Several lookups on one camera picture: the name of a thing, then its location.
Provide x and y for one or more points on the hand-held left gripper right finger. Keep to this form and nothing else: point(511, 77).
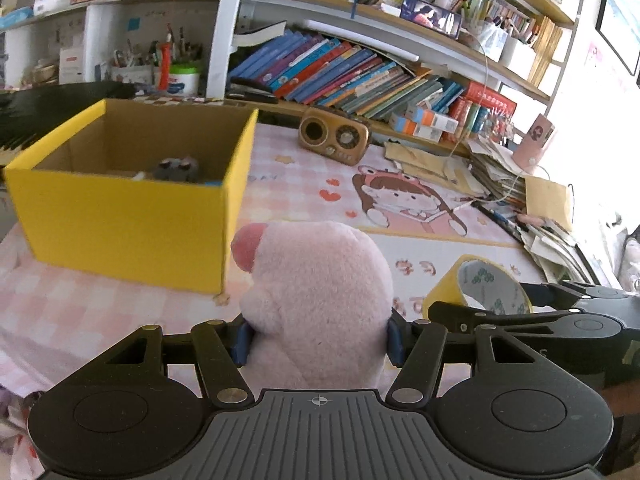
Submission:
point(397, 340)

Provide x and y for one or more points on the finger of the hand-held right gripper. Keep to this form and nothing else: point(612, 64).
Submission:
point(575, 292)
point(500, 319)

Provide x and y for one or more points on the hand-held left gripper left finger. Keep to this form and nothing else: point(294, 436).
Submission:
point(241, 345)

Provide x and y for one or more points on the yellow tape roll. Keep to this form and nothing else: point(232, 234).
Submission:
point(490, 290)

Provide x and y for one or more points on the pink plush pig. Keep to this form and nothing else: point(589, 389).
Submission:
point(315, 300)

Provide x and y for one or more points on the yellow cardboard box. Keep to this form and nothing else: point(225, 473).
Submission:
point(125, 225)

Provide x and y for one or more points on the grey toy truck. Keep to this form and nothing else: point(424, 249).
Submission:
point(175, 170)

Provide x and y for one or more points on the messy pile of papers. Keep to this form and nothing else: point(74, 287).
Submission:
point(560, 250)

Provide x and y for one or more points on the kraft envelope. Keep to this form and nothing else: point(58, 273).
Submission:
point(547, 202)

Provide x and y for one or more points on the black pens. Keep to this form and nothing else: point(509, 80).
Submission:
point(495, 217)

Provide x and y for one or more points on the stack of papers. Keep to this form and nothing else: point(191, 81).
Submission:
point(497, 175)

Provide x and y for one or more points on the brown paper envelopes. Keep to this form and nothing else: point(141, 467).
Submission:
point(425, 165)

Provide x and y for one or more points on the orange white carton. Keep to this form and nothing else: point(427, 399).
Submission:
point(412, 129)
point(432, 119)

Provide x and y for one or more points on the red flat box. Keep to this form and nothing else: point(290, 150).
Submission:
point(492, 100)

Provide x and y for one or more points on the brown retro radio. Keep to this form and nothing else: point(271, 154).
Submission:
point(332, 135)

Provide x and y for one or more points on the row of yellow books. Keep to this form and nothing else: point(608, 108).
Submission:
point(545, 52)

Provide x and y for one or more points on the white pen holder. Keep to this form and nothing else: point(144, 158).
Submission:
point(517, 57)

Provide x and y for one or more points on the wooden chessboard box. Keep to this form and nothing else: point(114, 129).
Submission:
point(175, 100)

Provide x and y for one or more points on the clear pen cup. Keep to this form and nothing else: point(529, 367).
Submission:
point(487, 40)

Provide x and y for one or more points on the green lid tub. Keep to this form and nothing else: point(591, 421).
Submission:
point(184, 80)

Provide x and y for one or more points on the row of leaning books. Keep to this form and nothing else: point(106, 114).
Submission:
point(325, 70)

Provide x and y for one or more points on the cluttered pen holder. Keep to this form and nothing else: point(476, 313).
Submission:
point(131, 67)

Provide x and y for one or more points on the black keyboard piano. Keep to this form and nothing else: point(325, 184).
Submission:
point(50, 110)

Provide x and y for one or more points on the white lamp bar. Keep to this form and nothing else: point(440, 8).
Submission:
point(360, 37)

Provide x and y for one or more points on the white wooden bookshelf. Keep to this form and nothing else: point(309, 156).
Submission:
point(222, 25)

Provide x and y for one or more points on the white red printed box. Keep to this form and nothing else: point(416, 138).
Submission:
point(71, 66)

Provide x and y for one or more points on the white shelf unit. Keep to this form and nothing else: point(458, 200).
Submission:
point(95, 25)

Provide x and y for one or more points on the blue tissue pack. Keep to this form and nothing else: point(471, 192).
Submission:
point(15, 17)

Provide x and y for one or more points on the black picture frame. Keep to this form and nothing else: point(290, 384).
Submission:
point(622, 20)

